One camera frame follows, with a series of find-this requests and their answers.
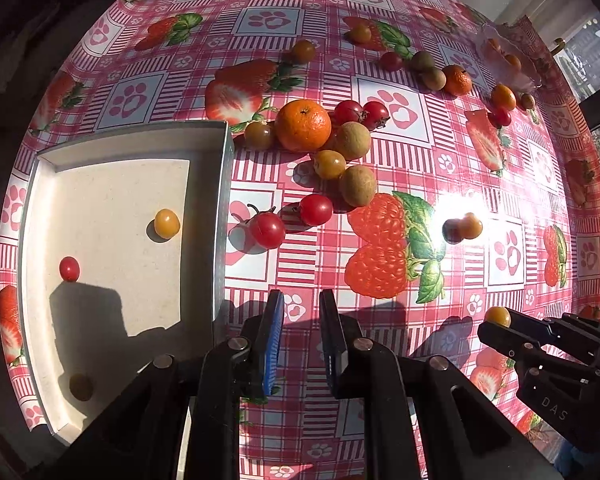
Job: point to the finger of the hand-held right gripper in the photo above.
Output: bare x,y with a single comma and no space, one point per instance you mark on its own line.
555,327
510,341

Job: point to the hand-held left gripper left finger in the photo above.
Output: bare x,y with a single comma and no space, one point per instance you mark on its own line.
274,342

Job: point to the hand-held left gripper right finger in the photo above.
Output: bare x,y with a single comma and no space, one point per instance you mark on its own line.
330,347

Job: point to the yellow cherry tomato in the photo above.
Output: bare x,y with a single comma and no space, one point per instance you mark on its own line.
359,33
167,223
329,164
258,135
497,316
303,51

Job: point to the white tray with metal rim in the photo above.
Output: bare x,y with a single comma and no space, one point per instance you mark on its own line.
110,220

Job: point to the red cherry tomato with stem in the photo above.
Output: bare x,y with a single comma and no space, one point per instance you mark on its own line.
267,230

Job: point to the orange cherry tomato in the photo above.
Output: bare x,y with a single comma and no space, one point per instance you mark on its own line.
491,48
513,61
470,226
503,96

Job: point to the dark cherry tomato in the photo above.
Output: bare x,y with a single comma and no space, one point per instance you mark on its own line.
450,231
81,386

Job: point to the pink strawberry print tablecloth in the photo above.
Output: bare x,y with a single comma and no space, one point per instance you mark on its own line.
430,170

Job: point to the large orange mandarin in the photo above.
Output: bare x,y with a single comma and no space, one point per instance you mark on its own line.
302,125

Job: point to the small brown longan fruit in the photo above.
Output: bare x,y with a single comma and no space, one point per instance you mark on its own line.
527,100

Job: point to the small orange mandarin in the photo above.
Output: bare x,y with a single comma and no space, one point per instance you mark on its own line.
457,80

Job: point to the clear plastic bowl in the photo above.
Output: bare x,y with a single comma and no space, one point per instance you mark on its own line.
510,57

